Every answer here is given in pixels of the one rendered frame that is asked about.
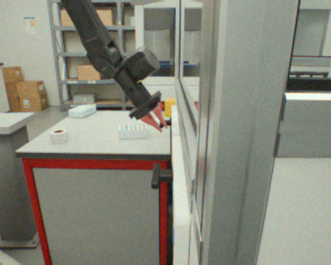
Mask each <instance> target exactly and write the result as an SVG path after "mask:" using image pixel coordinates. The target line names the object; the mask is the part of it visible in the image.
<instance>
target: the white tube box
mask: <svg viewBox="0 0 331 265"><path fill-rule="evenodd" d="M121 127H123V128H124V130H121ZM132 127H133V130H130V128H129V125H119V126H118V135H119V140H124V139H133V138H149V133H148V127H147V124H141V126H138V124H136V127H134V125H133V124H132Z"/></svg>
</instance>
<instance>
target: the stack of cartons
mask: <svg viewBox="0 0 331 265"><path fill-rule="evenodd" d="M1 68H2V75H3V78H4V84H5V86H6V94H7V99H8V102H9V109H10V110H9V111H7V112H17V111H41V110H44V109H46V108H47V101H46V94H45V88H44V85H43V80H23V77H22V71H21V67H1Z"/></svg>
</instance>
